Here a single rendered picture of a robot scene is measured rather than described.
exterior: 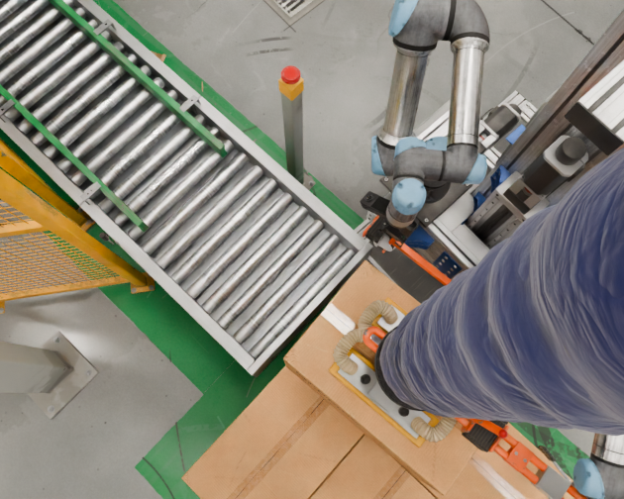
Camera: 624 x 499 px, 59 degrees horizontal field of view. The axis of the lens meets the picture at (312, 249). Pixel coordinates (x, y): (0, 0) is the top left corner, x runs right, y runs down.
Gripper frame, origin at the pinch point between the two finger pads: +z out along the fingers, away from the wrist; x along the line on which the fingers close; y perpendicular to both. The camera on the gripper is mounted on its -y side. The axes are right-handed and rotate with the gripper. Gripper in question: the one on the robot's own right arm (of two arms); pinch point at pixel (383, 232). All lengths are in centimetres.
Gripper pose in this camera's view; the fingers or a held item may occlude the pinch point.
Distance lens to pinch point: 162.5
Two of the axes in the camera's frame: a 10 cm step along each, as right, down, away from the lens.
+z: 0.0, 2.7, 9.6
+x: 6.4, -7.4, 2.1
